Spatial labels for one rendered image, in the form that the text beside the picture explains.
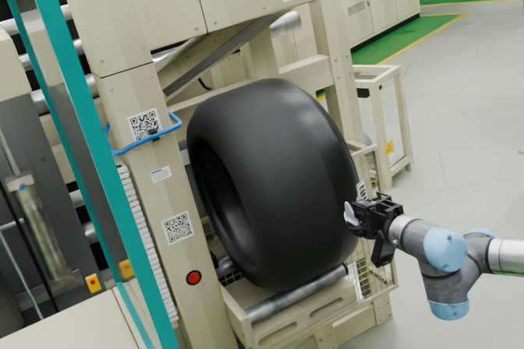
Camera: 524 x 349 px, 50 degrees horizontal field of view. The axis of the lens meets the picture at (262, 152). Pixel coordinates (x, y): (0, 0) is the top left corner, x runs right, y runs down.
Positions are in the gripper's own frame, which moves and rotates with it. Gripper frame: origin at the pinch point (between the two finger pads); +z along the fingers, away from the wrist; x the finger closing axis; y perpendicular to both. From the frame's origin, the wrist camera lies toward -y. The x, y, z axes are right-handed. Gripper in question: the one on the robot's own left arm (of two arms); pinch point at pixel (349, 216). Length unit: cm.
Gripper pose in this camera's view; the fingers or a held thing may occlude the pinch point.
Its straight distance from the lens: 136.7
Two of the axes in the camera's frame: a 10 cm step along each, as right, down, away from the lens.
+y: -2.6, -9.3, -2.7
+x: -8.7, 3.5, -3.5
